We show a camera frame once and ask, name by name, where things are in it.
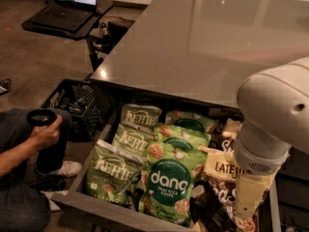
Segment front green Kettle bag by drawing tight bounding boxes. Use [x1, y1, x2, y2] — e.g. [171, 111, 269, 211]
[85, 140, 142, 206]

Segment black laptop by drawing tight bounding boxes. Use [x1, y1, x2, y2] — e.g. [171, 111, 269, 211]
[31, 0, 98, 32]

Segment green kettle bag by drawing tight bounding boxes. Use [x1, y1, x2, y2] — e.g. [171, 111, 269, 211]
[121, 103, 162, 129]
[85, 140, 142, 206]
[112, 122, 155, 160]

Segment front brown Late July bag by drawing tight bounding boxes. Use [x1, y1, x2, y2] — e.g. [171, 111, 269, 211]
[202, 148, 268, 232]

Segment middle green Kettle bag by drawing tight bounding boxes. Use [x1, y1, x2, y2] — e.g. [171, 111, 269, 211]
[112, 122, 155, 160]

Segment person's jeans legs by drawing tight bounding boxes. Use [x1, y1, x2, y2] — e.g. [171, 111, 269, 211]
[0, 107, 72, 232]

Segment front green Dang bag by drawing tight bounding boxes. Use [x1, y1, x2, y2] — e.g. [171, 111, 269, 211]
[138, 142, 207, 227]

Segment white sneaker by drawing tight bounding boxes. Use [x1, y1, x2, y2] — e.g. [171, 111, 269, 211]
[35, 160, 82, 178]

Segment grey open top drawer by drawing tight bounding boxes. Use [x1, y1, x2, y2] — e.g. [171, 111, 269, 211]
[52, 93, 281, 232]

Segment person's forearm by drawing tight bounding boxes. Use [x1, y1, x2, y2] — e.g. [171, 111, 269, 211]
[0, 139, 38, 178]

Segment rear green Kettle bag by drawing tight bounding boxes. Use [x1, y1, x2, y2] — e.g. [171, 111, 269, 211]
[121, 103, 162, 129]

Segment lower grey drawers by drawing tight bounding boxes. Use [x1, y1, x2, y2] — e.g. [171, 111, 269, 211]
[276, 148, 309, 232]

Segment black VR controller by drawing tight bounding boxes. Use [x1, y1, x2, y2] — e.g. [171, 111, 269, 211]
[27, 109, 57, 127]

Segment black plastic crate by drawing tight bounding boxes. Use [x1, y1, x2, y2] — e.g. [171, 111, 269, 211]
[42, 79, 100, 142]

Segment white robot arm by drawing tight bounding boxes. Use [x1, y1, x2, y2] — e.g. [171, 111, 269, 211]
[234, 57, 309, 218]

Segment rear green Dang bag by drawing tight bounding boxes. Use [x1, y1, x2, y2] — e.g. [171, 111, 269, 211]
[165, 109, 218, 133]

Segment rear brown Late July bag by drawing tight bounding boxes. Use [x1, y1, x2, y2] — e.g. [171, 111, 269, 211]
[210, 118, 241, 153]

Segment person's hand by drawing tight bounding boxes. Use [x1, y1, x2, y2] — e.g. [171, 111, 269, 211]
[29, 115, 62, 151]

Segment brown late july bag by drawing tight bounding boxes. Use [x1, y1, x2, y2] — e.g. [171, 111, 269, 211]
[202, 148, 268, 232]
[210, 118, 241, 153]

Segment green dang bag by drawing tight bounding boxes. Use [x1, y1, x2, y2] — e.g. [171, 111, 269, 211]
[138, 142, 207, 227]
[165, 109, 218, 133]
[154, 123, 211, 149]

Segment middle green Dang bag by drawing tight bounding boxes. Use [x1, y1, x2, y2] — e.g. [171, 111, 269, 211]
[154, 123, 211, 149]

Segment black laptop stand table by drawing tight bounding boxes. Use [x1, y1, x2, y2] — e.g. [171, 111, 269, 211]
[22, 0, 113, 71]

